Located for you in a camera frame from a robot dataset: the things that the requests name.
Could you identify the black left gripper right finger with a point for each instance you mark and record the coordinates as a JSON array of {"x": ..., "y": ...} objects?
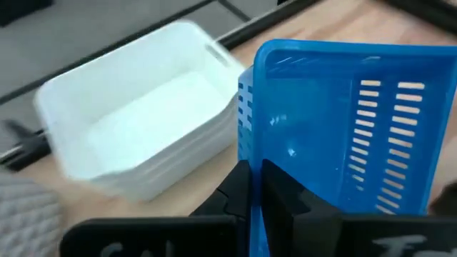
[{"x": 314, "y": 228}]

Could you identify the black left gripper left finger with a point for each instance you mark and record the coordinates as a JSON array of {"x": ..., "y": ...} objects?
[{"x": 214, "y": 203}]

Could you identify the blue slotted plastic basket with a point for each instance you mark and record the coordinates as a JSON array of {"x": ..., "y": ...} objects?
[{"x": 307, "y": 125}]

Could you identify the white plastic basket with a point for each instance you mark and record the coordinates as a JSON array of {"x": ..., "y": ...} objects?
[
  {"x": 178, "y": 175},
  {"x": 185, "y": 150},
  {"x": 143, "y": 118}
]

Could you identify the potted green succulent plant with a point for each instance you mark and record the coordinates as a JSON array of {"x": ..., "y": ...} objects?
[{"x": 25, "y": 214}]

